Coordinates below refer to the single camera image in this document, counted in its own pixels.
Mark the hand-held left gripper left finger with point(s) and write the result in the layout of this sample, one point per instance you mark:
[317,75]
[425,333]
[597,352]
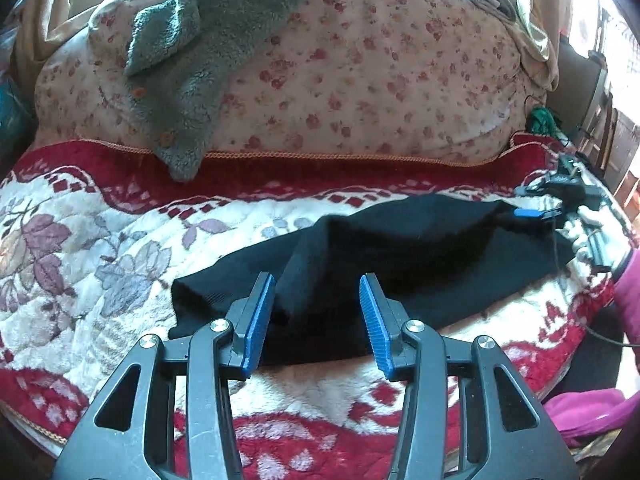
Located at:
[257,320]

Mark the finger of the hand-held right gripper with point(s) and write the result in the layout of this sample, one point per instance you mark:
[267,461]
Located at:
[530,190]
[529,213]

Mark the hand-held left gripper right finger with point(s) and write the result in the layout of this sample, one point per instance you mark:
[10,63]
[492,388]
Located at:
[375,320]

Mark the black pants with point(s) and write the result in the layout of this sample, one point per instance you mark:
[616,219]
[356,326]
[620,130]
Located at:
[400,255]

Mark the person's right forearm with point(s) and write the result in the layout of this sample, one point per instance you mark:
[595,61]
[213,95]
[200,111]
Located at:
[630,285]

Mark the person's right hand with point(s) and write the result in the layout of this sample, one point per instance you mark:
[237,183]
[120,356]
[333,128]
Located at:
[582,237]

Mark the red white floral blanket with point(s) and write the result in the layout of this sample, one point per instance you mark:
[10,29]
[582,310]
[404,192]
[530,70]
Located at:
[125,240]

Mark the beige curtain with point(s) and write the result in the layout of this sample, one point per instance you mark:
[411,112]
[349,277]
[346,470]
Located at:
[532,20]
[40,15]

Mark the floral pink pillow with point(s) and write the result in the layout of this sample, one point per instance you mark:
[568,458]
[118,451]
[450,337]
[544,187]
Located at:
[360,75]

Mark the pink garment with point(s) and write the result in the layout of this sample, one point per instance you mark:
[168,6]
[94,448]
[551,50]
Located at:
[590,412]

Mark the grey fleece jacket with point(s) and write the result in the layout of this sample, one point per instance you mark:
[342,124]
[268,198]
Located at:
[190,60]

